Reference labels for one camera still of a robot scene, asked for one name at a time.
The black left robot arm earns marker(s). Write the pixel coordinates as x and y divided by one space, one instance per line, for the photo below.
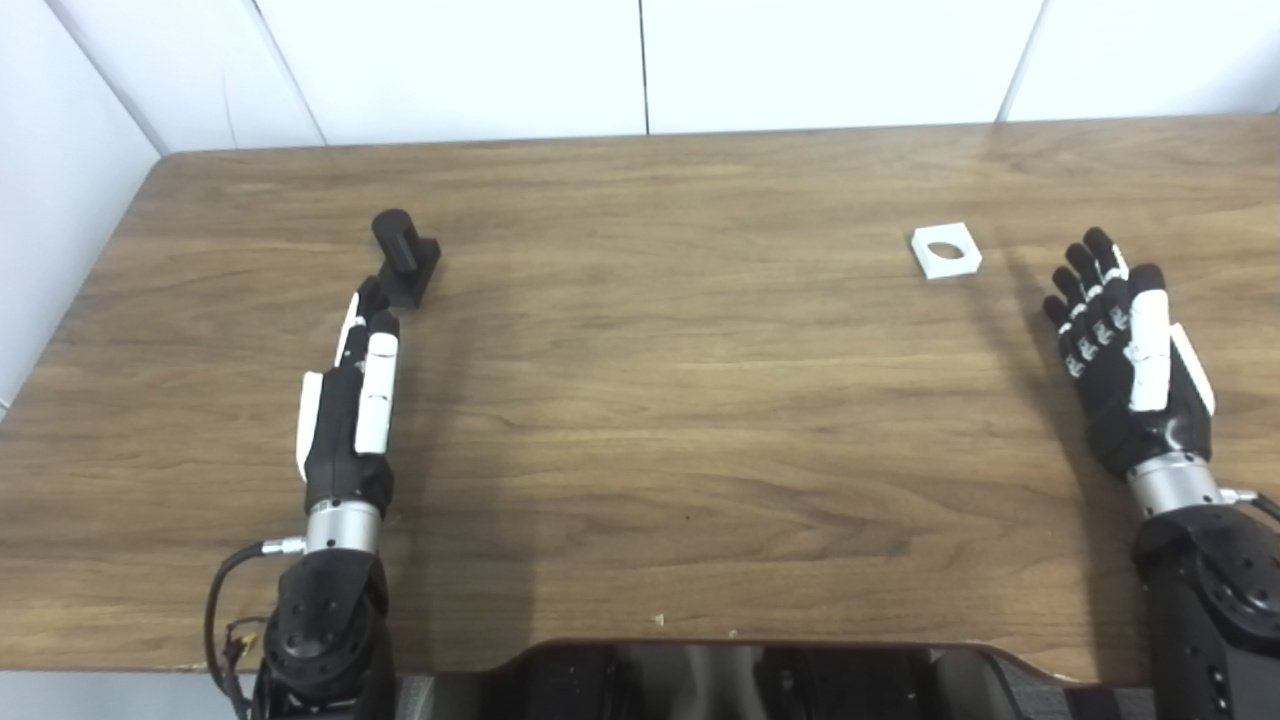
325 620

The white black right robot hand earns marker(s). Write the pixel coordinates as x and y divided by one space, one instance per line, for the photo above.
1150 420

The black robot torso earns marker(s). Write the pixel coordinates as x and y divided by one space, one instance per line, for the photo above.
700 685

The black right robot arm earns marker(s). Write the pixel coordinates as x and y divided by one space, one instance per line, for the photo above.
1215 600

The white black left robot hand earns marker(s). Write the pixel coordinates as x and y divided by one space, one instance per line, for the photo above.
340 430

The black peg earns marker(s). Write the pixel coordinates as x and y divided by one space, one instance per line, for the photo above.
405 260

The white square piece with hole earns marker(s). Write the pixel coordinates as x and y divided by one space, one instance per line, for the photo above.
930 262

